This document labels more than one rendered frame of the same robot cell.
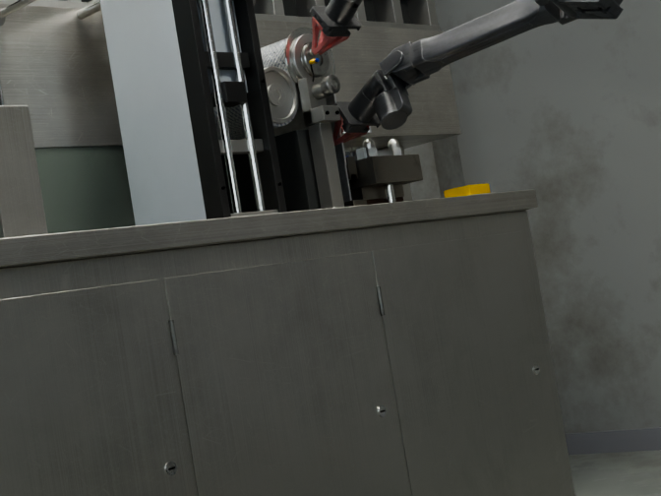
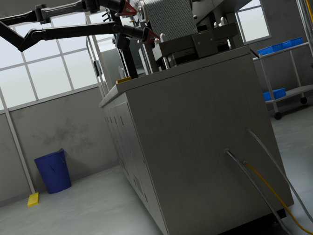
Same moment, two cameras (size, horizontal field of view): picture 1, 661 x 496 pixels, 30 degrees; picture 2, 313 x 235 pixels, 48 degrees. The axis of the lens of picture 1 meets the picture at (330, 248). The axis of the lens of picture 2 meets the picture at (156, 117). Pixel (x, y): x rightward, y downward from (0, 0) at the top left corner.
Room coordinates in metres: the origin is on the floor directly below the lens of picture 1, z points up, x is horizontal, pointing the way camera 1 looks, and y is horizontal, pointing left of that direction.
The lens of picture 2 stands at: (3.64, -1.64, 0.80)
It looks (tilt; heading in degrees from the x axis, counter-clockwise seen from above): 3 degrees down; 125
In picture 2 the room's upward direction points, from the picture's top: 17 degrees counter-clockwise
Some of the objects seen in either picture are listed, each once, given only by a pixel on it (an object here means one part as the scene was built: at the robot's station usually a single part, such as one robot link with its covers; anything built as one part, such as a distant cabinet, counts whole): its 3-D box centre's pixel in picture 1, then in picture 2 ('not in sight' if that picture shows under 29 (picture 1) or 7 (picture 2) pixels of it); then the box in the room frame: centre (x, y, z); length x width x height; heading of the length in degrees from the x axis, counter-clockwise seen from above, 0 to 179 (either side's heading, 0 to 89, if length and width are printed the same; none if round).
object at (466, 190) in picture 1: (466, 192); (124, 81); (2.59, -0.30, 0.91); 0.07 x 0.07 x 0.02; 46
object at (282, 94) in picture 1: (237, 107); not in sight; (2.64, 0.15, 1.17); 0.26 x 0.12 x 0.12; 46
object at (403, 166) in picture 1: (334, 184); (194, 42); (2.88, -0.03, 1.00); 0.40 x 0.16 x 0.06; 46
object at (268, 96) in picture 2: not in sight; (280, 77); (2.29, 3.66, 0.53); 1.12 x 0.65 x 1.06; 45
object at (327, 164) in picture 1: (328, 148); (146, 50); (2.58, -0.03, 1.05); 0.06 x 0.05 x 0.31; 46
